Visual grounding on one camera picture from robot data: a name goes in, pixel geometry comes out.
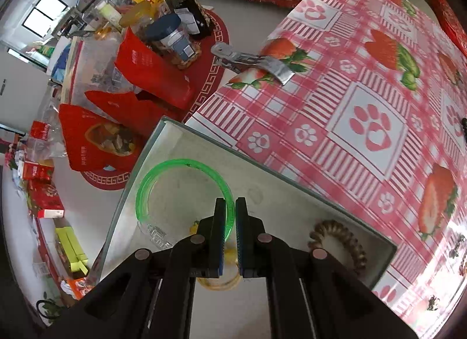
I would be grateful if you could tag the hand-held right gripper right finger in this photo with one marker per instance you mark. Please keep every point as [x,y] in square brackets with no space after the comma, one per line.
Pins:
[239,240]

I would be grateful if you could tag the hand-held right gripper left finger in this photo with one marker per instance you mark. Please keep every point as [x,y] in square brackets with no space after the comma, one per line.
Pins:
[221,240]

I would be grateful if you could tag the white jewelry tray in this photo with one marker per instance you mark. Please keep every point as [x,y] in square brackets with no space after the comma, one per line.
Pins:
[204,163]

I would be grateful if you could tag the green translucent bangle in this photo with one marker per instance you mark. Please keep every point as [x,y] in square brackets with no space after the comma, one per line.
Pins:
[146,185]

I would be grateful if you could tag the silver star hair clip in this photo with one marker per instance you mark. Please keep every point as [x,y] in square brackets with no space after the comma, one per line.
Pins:
[251,59]

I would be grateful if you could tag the clear hair clip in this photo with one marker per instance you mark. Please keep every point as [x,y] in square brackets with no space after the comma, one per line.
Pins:
[155,233]

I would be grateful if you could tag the yellow-green boxes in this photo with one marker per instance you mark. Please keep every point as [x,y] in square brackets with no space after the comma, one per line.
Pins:
[71,251]

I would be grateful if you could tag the torn red snack bag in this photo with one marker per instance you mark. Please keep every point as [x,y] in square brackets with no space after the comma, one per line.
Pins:
[135,111]

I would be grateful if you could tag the red snack bag with window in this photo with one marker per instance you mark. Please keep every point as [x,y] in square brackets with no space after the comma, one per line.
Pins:
[80,134]

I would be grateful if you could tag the red and white box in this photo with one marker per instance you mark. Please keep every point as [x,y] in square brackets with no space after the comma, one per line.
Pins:
[45,198]

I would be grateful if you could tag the plain red snack bag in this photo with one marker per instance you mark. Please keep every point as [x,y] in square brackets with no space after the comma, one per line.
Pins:
[153,72]

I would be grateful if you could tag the small red box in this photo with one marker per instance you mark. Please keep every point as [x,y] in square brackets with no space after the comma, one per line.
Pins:
[36,171]

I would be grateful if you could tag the strawberry paw print tablecloth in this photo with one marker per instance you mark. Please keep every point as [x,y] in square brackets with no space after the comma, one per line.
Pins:
[365,87]

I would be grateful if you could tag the jar with blue lid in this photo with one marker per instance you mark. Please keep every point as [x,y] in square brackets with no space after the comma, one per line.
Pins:
[169,38]

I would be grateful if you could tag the clear plastic bag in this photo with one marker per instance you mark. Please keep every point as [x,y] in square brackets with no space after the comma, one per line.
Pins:
[96,61]

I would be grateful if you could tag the dark hair accessory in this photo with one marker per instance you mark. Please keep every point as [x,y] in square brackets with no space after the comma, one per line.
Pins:
[459,251]
[464,125]

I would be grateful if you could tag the yellow liquid bottle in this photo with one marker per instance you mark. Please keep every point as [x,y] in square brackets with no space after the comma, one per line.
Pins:
[137,16]

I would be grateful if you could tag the black packet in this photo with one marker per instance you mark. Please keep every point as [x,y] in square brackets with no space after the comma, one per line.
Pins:
[186,3]

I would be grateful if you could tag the white tube bottle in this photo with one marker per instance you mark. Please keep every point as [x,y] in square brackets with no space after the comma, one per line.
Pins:
[108,10]

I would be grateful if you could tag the window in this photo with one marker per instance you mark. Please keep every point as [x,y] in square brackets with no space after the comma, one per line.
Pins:
[45,14]

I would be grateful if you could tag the red embroidered cushion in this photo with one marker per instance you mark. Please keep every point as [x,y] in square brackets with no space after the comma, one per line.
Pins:
[450,21]

